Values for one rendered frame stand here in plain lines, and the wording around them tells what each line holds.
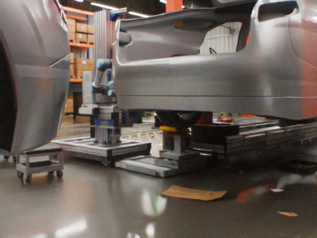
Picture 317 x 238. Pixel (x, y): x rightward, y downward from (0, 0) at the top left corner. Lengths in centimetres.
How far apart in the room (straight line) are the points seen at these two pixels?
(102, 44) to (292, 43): 305
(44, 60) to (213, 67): 162
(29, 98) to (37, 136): 14
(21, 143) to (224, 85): 175
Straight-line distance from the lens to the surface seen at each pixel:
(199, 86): 277
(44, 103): 127
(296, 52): 265
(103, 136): 510
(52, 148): 408
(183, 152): 429
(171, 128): 422
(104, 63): 445
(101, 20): 516
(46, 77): 127
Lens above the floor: 93
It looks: 5 degrees down
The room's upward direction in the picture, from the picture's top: straight up
